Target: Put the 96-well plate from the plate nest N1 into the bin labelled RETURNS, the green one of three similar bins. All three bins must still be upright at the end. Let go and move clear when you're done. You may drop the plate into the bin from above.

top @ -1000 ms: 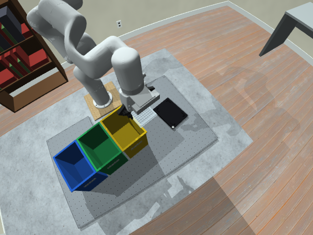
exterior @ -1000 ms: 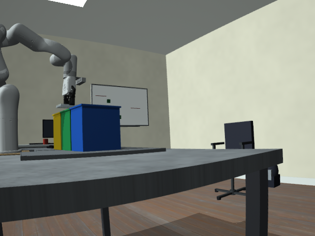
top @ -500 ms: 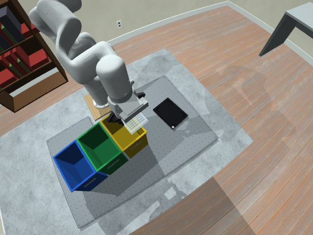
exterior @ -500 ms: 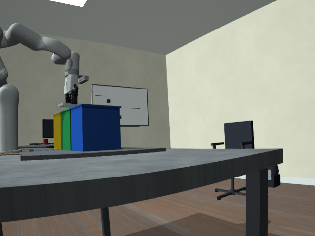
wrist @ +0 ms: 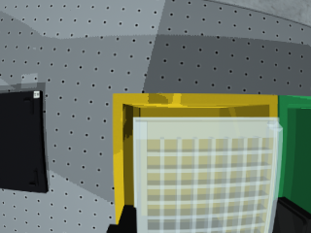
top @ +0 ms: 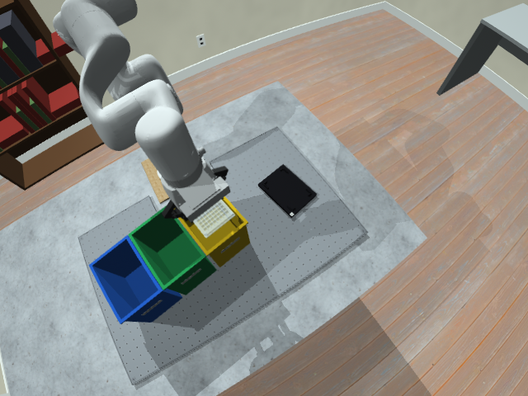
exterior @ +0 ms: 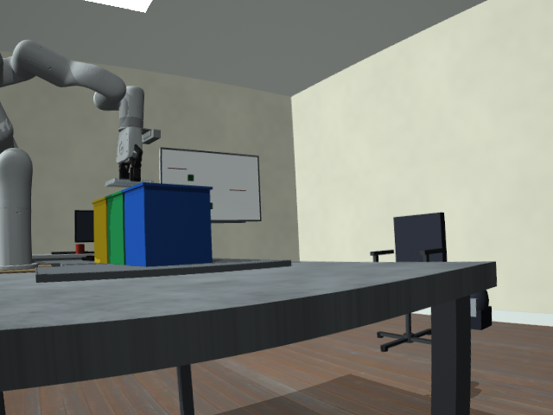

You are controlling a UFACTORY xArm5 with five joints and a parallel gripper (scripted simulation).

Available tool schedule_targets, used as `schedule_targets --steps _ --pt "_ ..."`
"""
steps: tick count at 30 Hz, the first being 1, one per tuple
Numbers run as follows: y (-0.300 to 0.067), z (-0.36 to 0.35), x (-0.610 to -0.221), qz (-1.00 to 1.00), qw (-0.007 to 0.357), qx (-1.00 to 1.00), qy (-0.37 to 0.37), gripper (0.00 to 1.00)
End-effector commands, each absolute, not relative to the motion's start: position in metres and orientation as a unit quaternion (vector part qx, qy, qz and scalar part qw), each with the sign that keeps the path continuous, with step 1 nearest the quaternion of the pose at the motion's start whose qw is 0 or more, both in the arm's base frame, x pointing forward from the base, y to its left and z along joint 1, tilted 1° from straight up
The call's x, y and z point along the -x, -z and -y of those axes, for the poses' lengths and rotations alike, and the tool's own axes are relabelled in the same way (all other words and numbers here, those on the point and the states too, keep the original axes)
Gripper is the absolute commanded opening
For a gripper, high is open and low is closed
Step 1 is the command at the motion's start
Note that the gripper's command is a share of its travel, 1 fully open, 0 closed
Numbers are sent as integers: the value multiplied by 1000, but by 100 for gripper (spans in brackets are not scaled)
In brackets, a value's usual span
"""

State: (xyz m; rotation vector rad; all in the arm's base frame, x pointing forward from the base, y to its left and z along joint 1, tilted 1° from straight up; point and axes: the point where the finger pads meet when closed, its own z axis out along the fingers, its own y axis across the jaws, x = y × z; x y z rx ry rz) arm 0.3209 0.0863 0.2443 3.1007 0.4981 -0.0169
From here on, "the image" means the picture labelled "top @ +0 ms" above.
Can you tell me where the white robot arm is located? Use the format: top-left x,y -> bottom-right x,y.
53,0 -> 231,222

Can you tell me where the blue bin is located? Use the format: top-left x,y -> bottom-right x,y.
92,235 -> 182,324

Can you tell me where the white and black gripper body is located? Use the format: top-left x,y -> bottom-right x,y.
161,157 -> 217,213

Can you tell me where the green bin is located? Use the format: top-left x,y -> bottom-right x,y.
130,206 -> 216,295

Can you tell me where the yellow open-top bin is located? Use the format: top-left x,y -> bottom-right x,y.
178,197 -> 250,267

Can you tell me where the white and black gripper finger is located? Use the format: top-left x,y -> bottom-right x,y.
162,200 -> 188,221
212,166 -> 229,180

